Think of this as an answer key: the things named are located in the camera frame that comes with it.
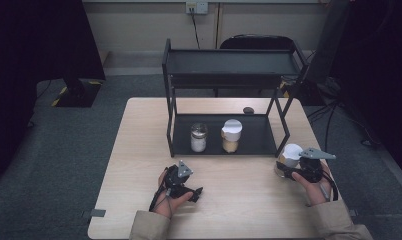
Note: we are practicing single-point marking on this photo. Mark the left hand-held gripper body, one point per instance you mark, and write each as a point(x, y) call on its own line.
point(175, 181)

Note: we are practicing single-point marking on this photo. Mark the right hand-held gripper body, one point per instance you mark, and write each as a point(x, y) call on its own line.
point(310, 168)

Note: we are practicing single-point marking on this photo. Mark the white-lidded jar with tan contents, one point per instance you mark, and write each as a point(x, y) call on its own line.
point(231, 136)
point(289, 155)

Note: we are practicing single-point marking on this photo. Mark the glass jar with silver lid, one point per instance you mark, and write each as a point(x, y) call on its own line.
point(199, 140)

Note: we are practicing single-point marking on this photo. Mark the black metal two-tier shelf rack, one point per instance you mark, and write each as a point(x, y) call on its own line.
point(255, 133)

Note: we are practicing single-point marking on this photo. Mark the person's right hand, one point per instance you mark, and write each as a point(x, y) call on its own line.
point(319, 191)

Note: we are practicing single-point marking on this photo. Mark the person's left hand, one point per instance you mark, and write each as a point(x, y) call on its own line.
point(165, 206)

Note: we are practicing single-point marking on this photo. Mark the grey tape strip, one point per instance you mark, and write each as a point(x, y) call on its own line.
point(353, 212)
point(96, 212)

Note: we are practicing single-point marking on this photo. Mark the small dark round object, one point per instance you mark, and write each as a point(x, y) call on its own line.
point(248, 110)

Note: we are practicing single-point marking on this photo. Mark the black stand base striped tape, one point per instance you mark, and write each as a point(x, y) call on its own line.
point(79, 95)
point(305, 95)

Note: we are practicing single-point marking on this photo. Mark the dark curtain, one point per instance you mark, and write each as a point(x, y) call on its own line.
point(29, 66)
point(379, 73)

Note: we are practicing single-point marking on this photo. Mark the black chair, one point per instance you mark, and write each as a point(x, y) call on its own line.
point(255, 42)

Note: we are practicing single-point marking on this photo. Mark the white wall outlet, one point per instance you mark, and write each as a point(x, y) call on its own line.
point(197, 7)

